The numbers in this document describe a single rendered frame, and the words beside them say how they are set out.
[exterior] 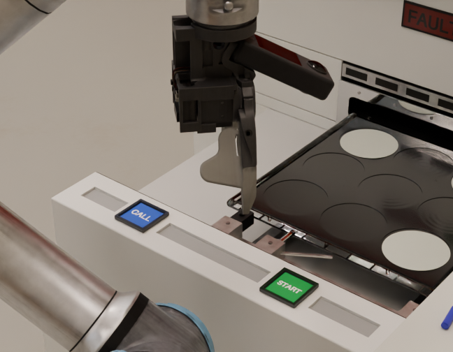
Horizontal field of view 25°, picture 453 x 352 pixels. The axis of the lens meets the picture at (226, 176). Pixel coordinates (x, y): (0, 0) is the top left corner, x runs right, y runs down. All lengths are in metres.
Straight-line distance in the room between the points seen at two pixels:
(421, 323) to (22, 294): 0.49
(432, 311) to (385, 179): 0.41
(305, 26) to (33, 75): 2.24
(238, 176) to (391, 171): 0.65
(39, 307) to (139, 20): 3.35
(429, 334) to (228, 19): 0.49
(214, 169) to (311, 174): 0.61
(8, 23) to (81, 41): 3.33
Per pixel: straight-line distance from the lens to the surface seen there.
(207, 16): 1.02
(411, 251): 1.52
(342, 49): 1.87
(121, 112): 3.71
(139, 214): 1.47
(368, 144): 1.76
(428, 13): 1.74
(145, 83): 3.90
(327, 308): 1.32
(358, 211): 1.59
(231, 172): 1.08
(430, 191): 1.66
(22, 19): 0.93
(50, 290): 1.13
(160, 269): 1.41
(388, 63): 1.82
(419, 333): 1.28
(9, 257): 1.13
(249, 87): 1.07
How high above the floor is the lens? 1.80
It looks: 33 degrees down
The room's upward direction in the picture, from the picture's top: straight up
